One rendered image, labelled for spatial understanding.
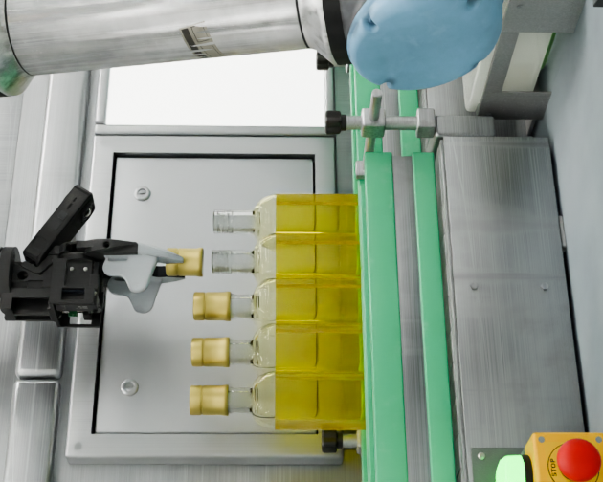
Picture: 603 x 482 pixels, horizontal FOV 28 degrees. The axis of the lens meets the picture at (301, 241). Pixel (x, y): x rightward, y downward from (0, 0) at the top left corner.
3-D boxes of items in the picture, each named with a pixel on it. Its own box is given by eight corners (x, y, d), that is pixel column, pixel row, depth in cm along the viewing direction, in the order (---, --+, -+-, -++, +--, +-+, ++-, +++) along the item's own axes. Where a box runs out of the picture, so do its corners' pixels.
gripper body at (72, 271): (106, 329, 145) (6, 327, 144) (111, 265, 149) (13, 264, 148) (99, 301, 138) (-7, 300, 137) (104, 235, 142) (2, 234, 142)
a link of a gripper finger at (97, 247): (144, 268, 143) (73, 272, 144) (145, 254, 144) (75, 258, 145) (134, 250, 139) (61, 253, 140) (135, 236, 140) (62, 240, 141)
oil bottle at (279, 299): (426, 295, 147) (251, 295, 146) (432, 275, 142) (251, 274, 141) (429, 339, 144) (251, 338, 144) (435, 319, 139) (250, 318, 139)
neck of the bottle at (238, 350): (250, 345, 142) (210, 345, 142) (250, 335, 139) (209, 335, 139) (250, 368, 140) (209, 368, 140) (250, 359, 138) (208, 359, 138)
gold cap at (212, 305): (231, 298, 145) (194, 298, 145) (230, 286, 142) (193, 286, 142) (231, 325, 143) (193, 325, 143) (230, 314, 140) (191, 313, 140)
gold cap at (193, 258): (204, 255, 147) (167, 255, 147) (202, 242, 144) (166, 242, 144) (203, 281, 146) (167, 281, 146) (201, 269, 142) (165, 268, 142)
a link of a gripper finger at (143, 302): (181, 320, 147) (104, 315, 145) (183, 277, 149) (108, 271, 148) (183, 310, 144) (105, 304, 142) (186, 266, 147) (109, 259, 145)
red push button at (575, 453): (548, 448, 112) (556, 436, 109) (591, 448, 112) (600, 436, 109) (553, 490, 110) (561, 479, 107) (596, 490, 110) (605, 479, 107)
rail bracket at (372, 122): (422, 162, 148) (321, 161, 147) (439, 81, 133) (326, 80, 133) (423, 183, 146) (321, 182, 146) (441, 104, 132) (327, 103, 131)
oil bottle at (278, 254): (424, 253, 149) (252, 252, 149) (429, 231, 145) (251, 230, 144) (426, 294, 147) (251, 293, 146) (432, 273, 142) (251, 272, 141)
